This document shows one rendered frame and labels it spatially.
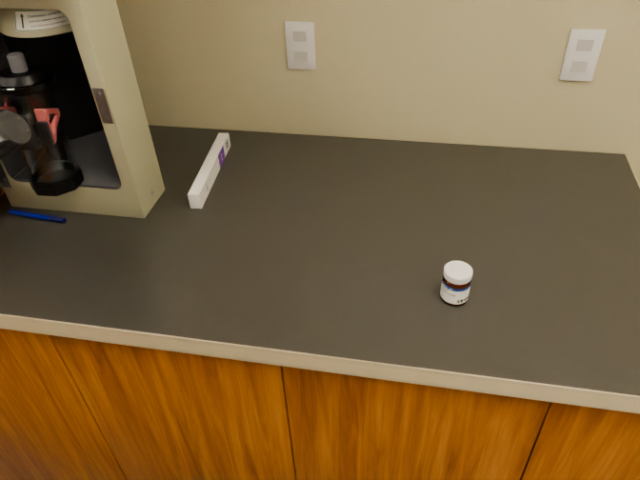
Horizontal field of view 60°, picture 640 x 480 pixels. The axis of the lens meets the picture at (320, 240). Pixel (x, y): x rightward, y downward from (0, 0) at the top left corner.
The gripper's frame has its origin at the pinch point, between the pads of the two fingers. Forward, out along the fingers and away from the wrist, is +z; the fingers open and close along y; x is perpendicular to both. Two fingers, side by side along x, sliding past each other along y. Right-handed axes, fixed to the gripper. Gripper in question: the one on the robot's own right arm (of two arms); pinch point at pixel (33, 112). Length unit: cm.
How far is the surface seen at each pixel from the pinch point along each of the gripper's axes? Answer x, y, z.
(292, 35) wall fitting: -4, -44, 39
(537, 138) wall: 20, -104, 38
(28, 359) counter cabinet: 42.6, 2.2, -24.0
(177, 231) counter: 23.9, -25.3, -3.3
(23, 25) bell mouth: -15.9, -3.3, 0.5
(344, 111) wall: 15, -56, 41
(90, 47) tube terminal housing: -13.1, -16.0, -2.1
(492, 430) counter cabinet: 44, -88, -30
